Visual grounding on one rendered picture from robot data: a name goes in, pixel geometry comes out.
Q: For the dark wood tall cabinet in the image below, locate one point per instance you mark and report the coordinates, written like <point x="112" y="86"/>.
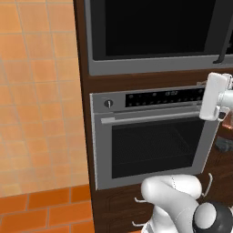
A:
<point x="121" y="80"/>

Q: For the black round oven knob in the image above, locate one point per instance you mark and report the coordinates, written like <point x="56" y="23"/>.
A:
<point x="108" y="103"/>

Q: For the black glass microwave door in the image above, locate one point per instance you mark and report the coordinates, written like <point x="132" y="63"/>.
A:
<point x="151" y="27"/>

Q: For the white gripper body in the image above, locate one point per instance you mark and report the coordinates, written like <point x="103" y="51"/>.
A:
<point x="213" y="97"/>

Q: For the grey built-in oven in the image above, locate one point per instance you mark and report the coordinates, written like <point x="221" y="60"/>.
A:
<point x="145" y="145"/>

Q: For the dark wood drawer front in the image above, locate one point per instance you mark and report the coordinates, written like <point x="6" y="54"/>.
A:
<point x="121" y="201"/>
<point x="121" y="223"/>

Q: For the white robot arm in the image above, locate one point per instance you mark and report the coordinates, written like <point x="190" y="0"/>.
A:
<point x="176" y="200"/>

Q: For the grey black microwave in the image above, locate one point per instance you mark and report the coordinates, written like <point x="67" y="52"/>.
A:
<point x="136" y="66"/>

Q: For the grey glass oven door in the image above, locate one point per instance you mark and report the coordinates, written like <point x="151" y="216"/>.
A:
<point x="151" y="148"/>

